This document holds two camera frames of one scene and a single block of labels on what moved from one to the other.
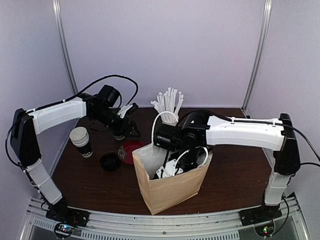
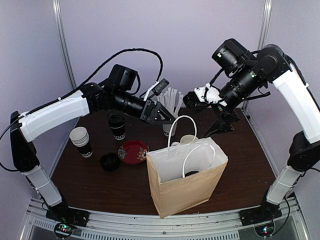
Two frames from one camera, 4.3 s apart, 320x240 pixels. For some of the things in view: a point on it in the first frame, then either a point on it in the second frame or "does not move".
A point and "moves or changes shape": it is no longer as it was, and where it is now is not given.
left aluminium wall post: x=58 y=13 does not move
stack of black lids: x=110 y=161 does not move
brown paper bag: x=160 y=194 moves or changes shape
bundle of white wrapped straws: x=166 y=102 does not move
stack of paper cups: x=80 y=138 does not move
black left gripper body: x=118 y=128 → x=143 y=116
